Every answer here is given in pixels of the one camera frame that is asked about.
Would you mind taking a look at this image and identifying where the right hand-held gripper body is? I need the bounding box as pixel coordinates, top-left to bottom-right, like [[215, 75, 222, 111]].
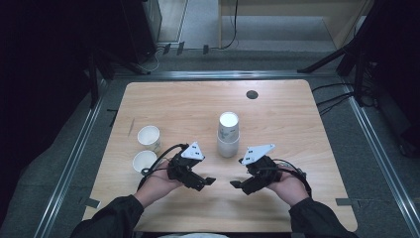
[[241, 143, 283, 196]]

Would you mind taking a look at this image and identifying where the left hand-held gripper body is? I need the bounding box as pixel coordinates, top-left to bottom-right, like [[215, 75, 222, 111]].
[[166, 141, 208, 192]]

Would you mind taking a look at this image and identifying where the white paper cup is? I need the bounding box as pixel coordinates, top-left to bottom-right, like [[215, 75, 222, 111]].
[[137, 125, 162, 154], [218, 111, 240, 142], [132, 150, 158, 174], [216, 131, 241, 159]]

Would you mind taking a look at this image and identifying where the person's left hand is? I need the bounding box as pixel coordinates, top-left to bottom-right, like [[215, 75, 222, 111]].
[[133, 169, 185, 209]]

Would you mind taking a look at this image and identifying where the person's right hand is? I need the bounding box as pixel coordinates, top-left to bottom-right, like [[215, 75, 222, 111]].
[[266, 167, 311, 208]]

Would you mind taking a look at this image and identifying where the person's light shirt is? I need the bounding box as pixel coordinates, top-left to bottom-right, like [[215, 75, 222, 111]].
[[157, 232, 230, 238]]

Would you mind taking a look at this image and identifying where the grey tape piece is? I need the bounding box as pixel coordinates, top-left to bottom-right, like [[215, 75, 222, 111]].
[[82, 196, 102, 209], [335, 197, 355, 207]]

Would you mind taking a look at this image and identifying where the black tape strip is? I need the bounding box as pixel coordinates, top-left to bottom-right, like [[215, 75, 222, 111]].
[[106, 108, 119, 128]]

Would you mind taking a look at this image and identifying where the black metal stand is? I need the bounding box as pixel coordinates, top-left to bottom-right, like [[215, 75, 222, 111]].
[[86, 46, 152, 108]]

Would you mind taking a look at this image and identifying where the black tripod stand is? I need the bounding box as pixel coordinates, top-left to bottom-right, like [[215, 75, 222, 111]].
[[296, 0, 380, 108]]

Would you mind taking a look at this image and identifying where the black cabinet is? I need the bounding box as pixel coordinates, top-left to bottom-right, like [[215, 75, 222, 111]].
[[120, 0, 163, 65]]

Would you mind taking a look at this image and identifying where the light wooden cabinet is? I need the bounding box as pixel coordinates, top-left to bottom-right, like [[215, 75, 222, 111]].
[[217, 0, 375, 51]]

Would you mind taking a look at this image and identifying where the dark curtain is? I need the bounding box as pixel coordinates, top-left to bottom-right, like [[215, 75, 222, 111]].
[[363, 0, 420, 157], [0, 0, 100, 212]]

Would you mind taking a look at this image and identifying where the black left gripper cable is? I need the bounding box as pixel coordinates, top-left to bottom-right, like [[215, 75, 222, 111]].
[[137, 143, 190, 191]]

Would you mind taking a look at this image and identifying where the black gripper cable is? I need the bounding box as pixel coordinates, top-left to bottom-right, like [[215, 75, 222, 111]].
[[273, 158, 313, 199], [137, 143, 190, 191]]

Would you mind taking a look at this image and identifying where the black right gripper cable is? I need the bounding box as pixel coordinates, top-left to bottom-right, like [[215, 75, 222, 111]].
[[273, 158, 313, 199]]

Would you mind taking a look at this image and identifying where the metal floor rail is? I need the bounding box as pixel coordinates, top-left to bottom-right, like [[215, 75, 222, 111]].
[[33, 77, 110, 238], [341, 78, 420, 237], [112, 69, 340, 81]]

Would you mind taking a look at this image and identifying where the black floor cable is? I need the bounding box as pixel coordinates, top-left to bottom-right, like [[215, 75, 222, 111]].
[[311, 82, 355, 93], [316, 92, 355, 107], [318, 96, 353, 117]]

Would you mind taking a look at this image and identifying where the white floor cable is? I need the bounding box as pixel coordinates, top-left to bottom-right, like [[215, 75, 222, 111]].
[[138, 46, 167, 74]]

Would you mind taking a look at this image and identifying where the black hanging cable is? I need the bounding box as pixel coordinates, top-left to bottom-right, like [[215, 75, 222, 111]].
[[220, 0, 240, 51]]

